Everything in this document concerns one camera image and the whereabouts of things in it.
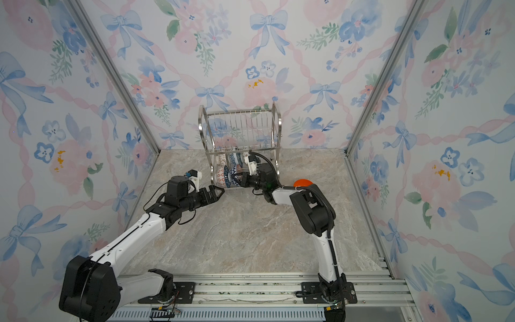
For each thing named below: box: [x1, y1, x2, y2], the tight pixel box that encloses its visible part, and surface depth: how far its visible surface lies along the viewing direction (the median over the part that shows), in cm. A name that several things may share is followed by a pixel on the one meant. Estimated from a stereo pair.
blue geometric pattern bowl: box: [229, 165, 241, 188], surface depth 94 cm
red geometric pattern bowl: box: [216, 165, 226, 188], surface depth 94 cm
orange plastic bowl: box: [293, 178, 314, 188], surface depth 102 cm
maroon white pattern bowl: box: [218, 152, 227, 167], surface depth 102 cm
